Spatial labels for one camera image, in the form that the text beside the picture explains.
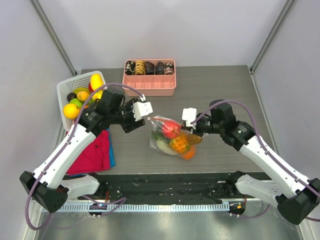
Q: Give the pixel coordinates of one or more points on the black pink floral roll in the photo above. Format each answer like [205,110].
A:
[169,68]

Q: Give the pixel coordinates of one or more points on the yellow mango toy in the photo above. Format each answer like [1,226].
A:
[96,81]

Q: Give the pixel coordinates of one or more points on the yellow brown sushi roll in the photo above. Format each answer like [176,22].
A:
[140,67]

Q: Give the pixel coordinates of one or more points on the white slotted cable duct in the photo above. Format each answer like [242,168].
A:
[86,206]

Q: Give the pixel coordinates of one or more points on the pink divided tray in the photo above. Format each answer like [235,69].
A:
[152,85]

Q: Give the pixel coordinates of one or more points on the black floral sushi roll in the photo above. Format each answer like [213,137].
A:
[130,67]

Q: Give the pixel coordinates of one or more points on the red apple toy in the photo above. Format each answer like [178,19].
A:
[170,129]

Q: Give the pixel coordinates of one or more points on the green apple toy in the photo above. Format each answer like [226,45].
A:
[76,102]

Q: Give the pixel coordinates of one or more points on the yellow lemon toy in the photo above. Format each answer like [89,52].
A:
[71,111]

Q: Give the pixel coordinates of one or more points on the dark purple sushi roll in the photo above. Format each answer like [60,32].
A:
[149,68]

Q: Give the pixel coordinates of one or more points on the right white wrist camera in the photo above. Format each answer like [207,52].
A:
[189,115]

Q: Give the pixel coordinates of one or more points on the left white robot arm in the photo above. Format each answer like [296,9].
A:
[46,184]

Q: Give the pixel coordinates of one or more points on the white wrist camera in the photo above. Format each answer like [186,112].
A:
[141,108]
[189,115]

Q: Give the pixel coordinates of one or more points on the clear zip top bag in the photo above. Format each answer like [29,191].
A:
[156,134]

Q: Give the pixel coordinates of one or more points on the orange fruit toy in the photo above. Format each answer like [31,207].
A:
[188,155]

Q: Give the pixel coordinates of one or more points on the white radish toy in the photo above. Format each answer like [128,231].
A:
[163,146]

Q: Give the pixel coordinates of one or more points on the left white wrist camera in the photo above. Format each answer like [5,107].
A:
[141,108]

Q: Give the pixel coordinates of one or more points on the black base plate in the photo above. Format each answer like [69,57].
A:
[167,188]

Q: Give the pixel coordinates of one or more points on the dark plum toy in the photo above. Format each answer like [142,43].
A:
[71,96]

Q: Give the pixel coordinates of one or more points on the white plastic fruit basket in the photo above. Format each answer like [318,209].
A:
[67,86]

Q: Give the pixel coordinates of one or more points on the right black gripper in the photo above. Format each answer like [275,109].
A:
[192,128]

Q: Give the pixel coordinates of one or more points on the magenta folded cloth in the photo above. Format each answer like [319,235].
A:
[94,158]

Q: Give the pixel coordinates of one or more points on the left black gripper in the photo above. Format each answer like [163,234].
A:
[132,124]

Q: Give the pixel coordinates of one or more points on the blue folded cloth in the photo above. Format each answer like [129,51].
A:
[112,162]

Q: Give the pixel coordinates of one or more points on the pineapple toy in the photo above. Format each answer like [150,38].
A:
[183,142]

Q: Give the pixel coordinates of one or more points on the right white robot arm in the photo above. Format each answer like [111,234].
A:
[293,194]

